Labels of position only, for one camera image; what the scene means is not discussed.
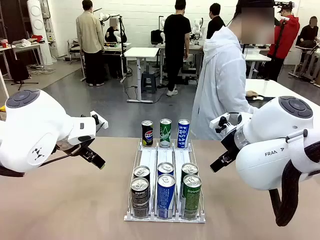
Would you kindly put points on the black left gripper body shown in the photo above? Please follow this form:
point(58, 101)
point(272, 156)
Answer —
point(77, 148)

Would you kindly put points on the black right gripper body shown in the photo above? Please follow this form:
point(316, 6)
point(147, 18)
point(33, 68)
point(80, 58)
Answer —
point(231, 147)

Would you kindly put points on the black Pepsi can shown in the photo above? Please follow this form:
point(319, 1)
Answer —
point(140, 200)
point(147, 135)
point(142, 171)

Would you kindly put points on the blue Pocari Sweat can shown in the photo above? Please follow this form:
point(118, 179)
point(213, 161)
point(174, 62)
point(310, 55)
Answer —
point(183, 135)
point(165, 168)
point(166, 200)

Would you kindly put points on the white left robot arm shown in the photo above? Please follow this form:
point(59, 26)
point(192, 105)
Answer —
point(32, 120)

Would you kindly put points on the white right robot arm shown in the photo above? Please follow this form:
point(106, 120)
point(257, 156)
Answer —
point(265, 165)

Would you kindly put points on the person in white jacket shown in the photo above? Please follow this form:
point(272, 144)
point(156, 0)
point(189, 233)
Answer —
point(220, 75)

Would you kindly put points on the person in beige jacket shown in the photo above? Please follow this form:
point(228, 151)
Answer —
point(90, 37)

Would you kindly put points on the seated person in black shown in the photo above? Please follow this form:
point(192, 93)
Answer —
point(113, 33)
point(308, 33)

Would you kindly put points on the person in black T-shirt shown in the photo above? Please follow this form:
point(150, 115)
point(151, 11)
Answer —
point(176, 37)

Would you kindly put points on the person in black shirt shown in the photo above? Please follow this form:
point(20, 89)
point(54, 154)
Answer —
point(215, 25)

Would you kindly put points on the person in red jacket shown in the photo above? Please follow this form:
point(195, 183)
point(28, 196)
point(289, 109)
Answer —
point(287, 35)

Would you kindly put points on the person's left hand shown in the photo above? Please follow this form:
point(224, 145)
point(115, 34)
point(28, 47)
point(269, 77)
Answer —
point(251, 94)

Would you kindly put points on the green Chilsung cider can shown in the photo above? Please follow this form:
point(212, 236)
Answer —
point(191, 200)
point(189, 168)
point(165, 133)

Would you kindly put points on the clear acrylic can rack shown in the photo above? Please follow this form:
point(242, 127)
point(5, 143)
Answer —
point(150, 157)

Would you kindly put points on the white computer mouse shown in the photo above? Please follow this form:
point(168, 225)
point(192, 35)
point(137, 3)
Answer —
point(258, 98)

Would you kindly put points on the black mouse pad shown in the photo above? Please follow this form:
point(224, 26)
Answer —
point(267, 99)

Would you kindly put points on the large white table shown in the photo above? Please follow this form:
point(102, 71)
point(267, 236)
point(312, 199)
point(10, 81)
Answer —
point(287, 88)

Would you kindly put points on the dark plastic stool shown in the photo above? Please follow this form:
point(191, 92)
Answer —
point(148, 82)

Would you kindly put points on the white work desk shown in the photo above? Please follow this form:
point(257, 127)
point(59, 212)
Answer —
point(257, 56)

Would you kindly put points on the black bag on tripod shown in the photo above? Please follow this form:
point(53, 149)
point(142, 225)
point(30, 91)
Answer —
point(18, 71)

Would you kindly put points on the cluttered white table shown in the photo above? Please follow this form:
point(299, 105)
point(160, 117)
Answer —
point(25, 46)

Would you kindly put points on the small white desk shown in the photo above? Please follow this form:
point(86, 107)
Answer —
point(142, 52)

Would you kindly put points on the red cup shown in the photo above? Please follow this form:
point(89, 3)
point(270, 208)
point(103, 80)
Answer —
point(4, 44)

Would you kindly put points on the white tower air conditioner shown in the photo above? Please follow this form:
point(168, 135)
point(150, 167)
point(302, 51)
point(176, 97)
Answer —
point(37, 25)

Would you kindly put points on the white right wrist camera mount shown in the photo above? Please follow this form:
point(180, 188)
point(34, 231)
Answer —
point(220, 121)

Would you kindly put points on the black camera stand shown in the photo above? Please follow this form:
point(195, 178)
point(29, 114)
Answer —
point(280, 37)

